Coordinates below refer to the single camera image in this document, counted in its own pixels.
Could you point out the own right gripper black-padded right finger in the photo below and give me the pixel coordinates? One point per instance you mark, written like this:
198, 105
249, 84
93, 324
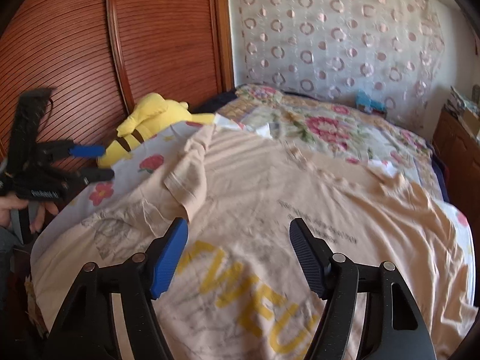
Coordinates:
393, 326

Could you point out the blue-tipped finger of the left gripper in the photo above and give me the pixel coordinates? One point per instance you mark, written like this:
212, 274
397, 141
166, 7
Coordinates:
86, 151

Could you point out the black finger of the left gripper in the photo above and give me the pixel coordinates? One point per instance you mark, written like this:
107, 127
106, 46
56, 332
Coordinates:
90, 175

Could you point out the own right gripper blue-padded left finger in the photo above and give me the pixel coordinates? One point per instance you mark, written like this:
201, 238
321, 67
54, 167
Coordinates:
85, 328

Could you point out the beige printed t-shirt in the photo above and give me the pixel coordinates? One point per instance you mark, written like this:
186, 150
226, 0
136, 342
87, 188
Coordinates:
239, 291

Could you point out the white strawberry flower towel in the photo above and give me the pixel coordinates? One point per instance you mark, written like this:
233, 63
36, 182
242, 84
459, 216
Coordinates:
153, 154

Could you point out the yellow Pikachu plush toy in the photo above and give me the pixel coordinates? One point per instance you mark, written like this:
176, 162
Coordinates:
151, 115

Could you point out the wooden louvered wardrobe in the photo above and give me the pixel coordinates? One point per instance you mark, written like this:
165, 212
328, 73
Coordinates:
101, 56

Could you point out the wooden sideboard cabinet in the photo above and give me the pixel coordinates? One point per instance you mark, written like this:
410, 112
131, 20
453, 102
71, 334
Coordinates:
460, 153

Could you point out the floral rose bed blanket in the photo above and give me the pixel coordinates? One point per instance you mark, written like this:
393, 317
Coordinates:
330, 127

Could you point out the cardboard box on cabinet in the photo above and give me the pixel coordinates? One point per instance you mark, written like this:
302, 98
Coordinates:
471, 123

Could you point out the blue toy on box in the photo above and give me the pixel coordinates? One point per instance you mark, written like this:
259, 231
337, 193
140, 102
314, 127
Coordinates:
364, 103

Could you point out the stack of papers on cabinet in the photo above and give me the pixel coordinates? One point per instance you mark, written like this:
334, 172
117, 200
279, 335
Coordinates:
460, 104

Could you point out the sheer circle-pattern curtain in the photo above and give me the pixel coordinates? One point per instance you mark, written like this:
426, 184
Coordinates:
332, 50

